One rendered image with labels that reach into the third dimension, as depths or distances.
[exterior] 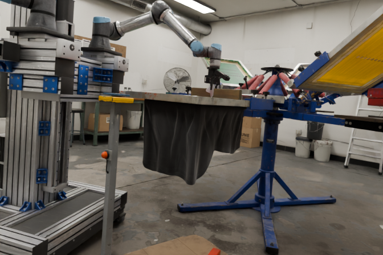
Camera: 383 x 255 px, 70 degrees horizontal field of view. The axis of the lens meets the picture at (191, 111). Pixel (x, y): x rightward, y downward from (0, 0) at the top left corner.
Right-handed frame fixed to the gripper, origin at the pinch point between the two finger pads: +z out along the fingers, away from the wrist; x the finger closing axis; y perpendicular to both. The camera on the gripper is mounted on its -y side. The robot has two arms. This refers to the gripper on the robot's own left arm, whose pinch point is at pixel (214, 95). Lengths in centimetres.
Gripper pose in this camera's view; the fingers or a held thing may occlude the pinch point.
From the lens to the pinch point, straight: 186.7
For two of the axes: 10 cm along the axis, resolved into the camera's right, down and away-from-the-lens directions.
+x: -6.6, -0.2, -7.5
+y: -7.5, -1.0, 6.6
